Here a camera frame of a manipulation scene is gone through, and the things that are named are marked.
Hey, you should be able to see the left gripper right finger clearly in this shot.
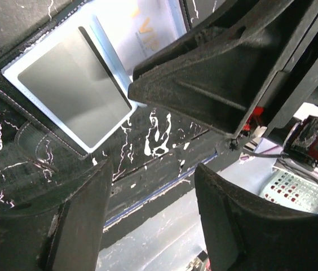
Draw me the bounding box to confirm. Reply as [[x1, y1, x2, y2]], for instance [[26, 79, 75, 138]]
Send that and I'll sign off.
[[195, 164, 318, 270]]

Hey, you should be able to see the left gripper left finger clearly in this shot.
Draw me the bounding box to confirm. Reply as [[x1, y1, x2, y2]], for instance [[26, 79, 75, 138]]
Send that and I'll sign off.
[[0, 161, 113, 270]]

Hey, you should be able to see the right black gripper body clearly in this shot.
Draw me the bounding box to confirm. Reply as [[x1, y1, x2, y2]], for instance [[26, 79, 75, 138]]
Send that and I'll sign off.
[[243, 0, 318, 139]]

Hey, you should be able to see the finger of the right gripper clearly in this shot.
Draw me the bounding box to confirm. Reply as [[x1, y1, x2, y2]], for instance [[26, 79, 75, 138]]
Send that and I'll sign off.
[[129, 1, 293, 138]]

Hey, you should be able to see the white VIP card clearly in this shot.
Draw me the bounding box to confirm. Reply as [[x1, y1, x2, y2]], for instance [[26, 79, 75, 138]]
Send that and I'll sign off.
[[96, 0, 187, 76]]

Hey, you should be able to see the dark grey credit card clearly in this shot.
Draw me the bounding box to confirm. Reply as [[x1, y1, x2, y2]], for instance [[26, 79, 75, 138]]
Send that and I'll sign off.
[[17, 27, 132, 152]]

